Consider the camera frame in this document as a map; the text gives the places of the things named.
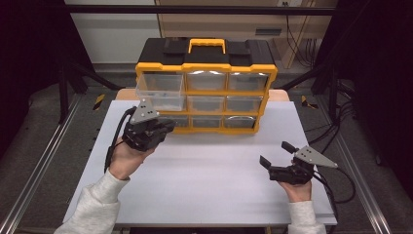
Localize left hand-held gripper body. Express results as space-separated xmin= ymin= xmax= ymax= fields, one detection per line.
xmin=122 ymin=97 xmax=169 ymax=153

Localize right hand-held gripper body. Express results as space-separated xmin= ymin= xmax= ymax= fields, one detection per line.
xmin=268 ymin=145 xmax=339 ymax=186

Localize small transparent drawer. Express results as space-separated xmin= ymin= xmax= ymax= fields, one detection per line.
xmin=135 ymin=72 xmax=186 ymax=112

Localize yellow black organizer case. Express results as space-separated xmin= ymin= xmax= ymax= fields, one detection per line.
xmin=134 ymin=37 xmax=279 ymax=136

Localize person's right hand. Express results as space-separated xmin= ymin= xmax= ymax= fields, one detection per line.
xmin=278 ymin=159 xmax=313 ymax=204

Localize person's left hand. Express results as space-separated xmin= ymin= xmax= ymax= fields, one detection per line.
xmin=108 ymin=137 xmax=156 ymax=181

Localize wooden table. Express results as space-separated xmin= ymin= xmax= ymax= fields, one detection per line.
xmin=115 ymin=88 xmax=290 ymax=102

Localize yellow black hazard tape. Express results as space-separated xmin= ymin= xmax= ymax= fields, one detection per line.
xmin=300 ymin=95 xmax=319 ymax=110
xmin=93 ymin=94 xmax=106 ymax=111

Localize grid of clear plastic bins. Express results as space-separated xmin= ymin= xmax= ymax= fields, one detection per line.
xmin=159 ymin=70 xmax=271 ymax=130

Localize black metal stand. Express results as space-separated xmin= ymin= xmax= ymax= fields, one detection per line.
xmin=57 ymin=61 xmax=123 ymax=125
xmin=279 ymin=62 xmax=340 ymax=125

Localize white table board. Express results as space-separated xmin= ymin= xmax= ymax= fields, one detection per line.
xmin=62 ymin=99 xmax=339 ymax=227

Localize black curtain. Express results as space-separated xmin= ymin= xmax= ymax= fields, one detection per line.
xmin=0 ymin=0 xmax=95 ymax=154
xmin=316 ymin=0 xmax=413 ymax=199

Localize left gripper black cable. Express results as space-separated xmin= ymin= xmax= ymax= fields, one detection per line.
xmin=103 ymin=106 xmax=137 ymax=174

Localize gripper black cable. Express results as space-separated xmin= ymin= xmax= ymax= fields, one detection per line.
xmin=103 ymin=106 xmax=137 ymax=174
xmin=311 ymin=167 xmax=357 ymax=234

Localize black floor cables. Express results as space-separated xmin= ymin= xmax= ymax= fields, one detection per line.
xmin=306 ymin=81 xmax=357 ymax=145

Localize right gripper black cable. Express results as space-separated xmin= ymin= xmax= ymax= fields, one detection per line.
xmin=311 ymin=167 xmax=357 ymax=234

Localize aluminium floor rail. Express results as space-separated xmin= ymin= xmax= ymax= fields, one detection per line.
xmin=316 ymin=97 xmax=393 ymax=234
xmin=0 ymin=94 xmax=82 ymax=234

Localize black overhead frame bar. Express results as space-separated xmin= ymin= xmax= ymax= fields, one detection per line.
xmin=64 ymin=3 xmax=337 ymax=17

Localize hanging black cables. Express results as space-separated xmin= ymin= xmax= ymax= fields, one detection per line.
xmin=284 ymin=2 xmax=318 ymax=69

